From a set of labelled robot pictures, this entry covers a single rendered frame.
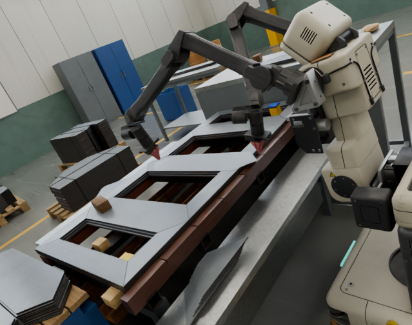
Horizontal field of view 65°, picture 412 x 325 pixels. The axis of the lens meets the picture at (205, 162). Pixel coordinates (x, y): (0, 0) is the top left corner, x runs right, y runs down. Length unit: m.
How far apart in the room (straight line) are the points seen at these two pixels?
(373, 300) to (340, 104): 0.79
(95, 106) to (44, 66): 1.65
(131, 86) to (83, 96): 1.56
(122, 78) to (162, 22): 3.10
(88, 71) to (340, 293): 8.92
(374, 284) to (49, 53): 9.53
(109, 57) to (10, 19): 2.50
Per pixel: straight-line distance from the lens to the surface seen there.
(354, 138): 1.30
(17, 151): 9.58
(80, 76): 9.63
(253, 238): 1.32
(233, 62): 1.19
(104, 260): 1.32
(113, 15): 11.35
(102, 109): 9.74
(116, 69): 10.15
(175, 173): 1.75
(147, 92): 1.45
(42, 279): 1.45
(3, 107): 9.56
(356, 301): 1.56
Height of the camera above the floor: 1.46
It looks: 21 degrees down
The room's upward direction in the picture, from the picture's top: 23 degrees counter-clockwise
